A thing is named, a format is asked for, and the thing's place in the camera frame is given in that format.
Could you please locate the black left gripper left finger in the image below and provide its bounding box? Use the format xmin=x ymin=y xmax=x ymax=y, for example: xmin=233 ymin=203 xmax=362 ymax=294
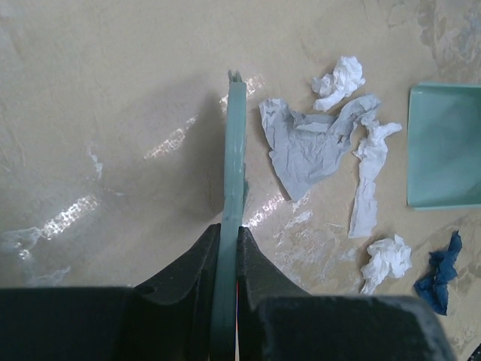
xmin=1 ymin=225 xmax=220 ymax=360

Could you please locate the blue scrap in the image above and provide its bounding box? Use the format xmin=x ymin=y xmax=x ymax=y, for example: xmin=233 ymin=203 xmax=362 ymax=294
xmin=413 ymin=230 xmax=462 ymax=316

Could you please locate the green plastic dustpan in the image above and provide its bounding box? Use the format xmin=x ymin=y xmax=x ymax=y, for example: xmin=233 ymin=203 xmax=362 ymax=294
xmin=407 ymin=83 xmax=480 ymax=209

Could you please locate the white twisted paper strip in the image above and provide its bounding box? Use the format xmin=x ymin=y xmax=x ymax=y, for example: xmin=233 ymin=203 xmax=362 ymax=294
xmin=348 ymin=120 xmax=402 ymax=238

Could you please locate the grey paper sheet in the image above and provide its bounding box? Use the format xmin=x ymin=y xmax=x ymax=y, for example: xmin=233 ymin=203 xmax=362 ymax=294
xmin=259 ymin=94 xmax=380 ymax=202

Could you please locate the white tissue ball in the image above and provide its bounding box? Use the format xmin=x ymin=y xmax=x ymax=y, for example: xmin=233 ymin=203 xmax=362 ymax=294
xmin=311 ymin=56 xmax=365 ymax=112

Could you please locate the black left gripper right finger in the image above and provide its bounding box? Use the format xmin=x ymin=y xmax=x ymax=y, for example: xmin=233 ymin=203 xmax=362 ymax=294
xmin=237 ymin=227 xmax=455 ymax=360

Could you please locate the green hand brush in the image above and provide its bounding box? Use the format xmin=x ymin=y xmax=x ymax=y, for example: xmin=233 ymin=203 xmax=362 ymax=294
xmin=210 ymin=71 xmax=247 ymax=360

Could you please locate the white paper wad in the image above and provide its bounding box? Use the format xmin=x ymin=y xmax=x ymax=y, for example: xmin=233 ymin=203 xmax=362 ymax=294
xmin=361 ymin=235 xmax=412 ymax=295

